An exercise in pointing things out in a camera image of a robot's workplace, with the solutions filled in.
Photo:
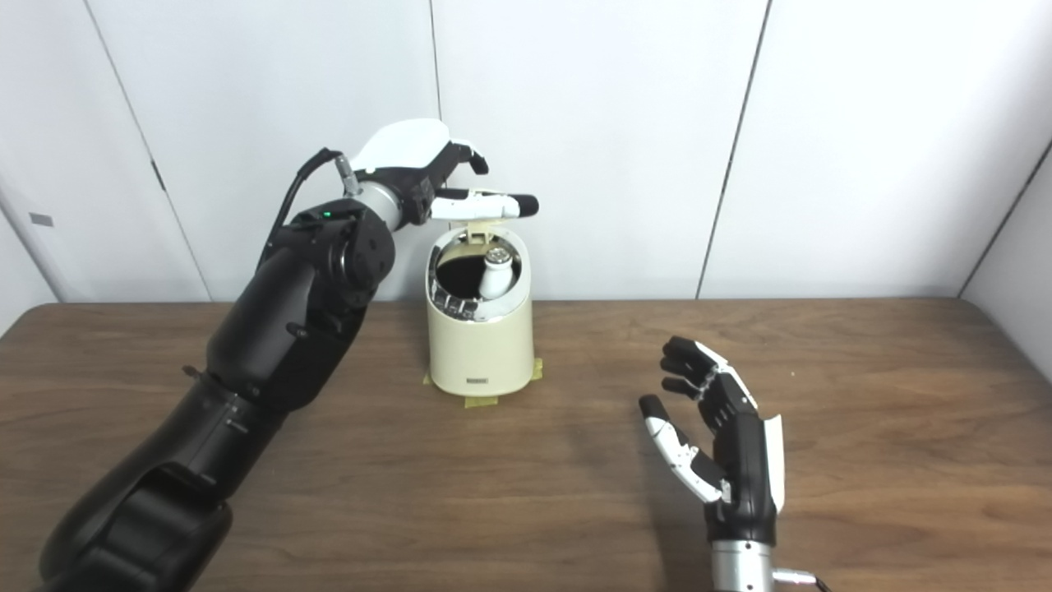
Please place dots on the small white plastic bottle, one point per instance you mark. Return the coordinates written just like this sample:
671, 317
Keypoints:
496, 275

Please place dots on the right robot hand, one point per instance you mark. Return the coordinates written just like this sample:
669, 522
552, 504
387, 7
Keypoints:
744, 469

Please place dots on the cream round bin lid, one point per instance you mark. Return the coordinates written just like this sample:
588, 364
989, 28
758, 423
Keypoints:
477, 226

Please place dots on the cream-colored bin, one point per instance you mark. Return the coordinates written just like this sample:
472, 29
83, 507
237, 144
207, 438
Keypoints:
481, 349

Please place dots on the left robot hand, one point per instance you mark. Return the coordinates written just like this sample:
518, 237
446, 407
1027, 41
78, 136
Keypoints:
407, 148

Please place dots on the small grey wall label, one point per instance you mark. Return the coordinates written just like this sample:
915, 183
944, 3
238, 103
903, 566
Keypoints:
41, 219

